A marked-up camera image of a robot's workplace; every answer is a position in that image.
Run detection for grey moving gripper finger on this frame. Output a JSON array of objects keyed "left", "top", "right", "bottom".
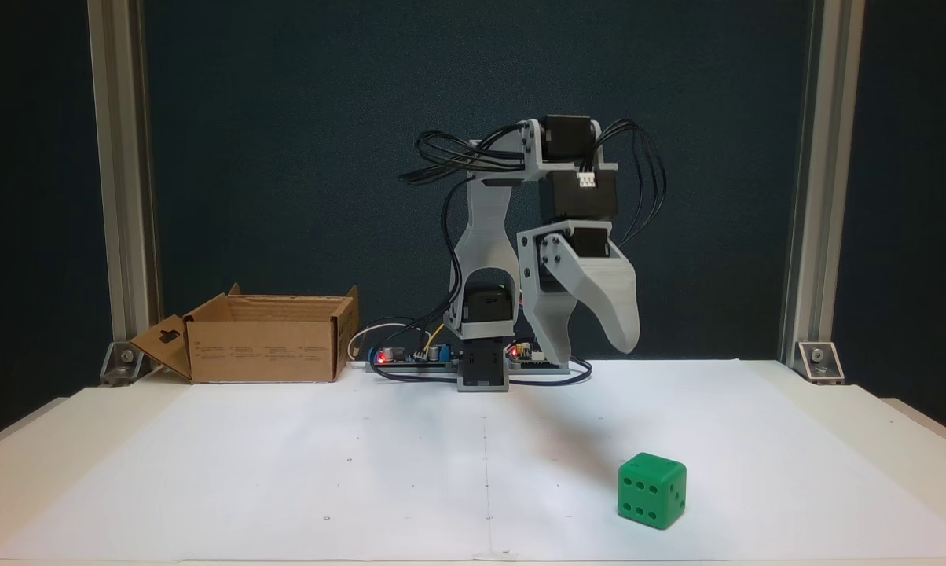
[{"left": 541, "top": 233, "right": 641, "bottom": 355}]

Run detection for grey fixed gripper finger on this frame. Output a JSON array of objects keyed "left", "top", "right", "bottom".
[{"left": 522, "top": 270, "right": 577, "bottom": 369}]

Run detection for green dice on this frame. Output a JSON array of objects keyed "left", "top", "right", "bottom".
[{"left": 617, "top": 452, "right": 688, "bottom": 530}]

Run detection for blue board with capacitors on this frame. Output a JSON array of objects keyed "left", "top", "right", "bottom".
[{"left": 367, "top": 340, "right": 460, "bottom": 370}]

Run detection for brown cardboard box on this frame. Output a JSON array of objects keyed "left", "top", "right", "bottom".
[{"left": 130, "top": 283, "right": 360, "bottom": 384}]

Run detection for driver board with jumper wires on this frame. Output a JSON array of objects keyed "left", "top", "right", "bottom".
[{"left": 507, "top": 340, "right": 570, "bottom": 371}]

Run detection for thick black cable loop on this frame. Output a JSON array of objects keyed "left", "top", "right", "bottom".
[{"left": 511, "top": 358, "right": 594, "bottom": 387}]

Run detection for black servo wire bundle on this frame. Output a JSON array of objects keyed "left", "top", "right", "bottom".
[
  {"left": 398, "top": 130, "right": 535, "bottom": 187},
  {"left": 440, "top": 175, "right": 475, "bottom": 348},
  {"left": 595, "top": 118, "right": 669, "bottom": 246}
]

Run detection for black plug cable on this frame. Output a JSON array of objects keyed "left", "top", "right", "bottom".
[{"left": 371, "top": 363, "right": 460, "bottom": 384}]

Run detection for white cable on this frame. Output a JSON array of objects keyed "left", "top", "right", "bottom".
[{"left": 349, "top": 320, "right": 415, "bottom": 364}]

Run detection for metal corner bracket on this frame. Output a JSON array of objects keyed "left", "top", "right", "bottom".
[
  {"left": 98, "top": 340, "right": 145, "bottom": 386},
  {"left": 797, "top": 340, "right": 845, "bottom": 384}
]

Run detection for aluminium profile post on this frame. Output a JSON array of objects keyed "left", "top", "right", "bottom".
[
  {"left": 88, "top": 0, "right": 163, "bottom": 347},
  {"left": 779, "top": 0, "right": 867, "bottom": 366}
]

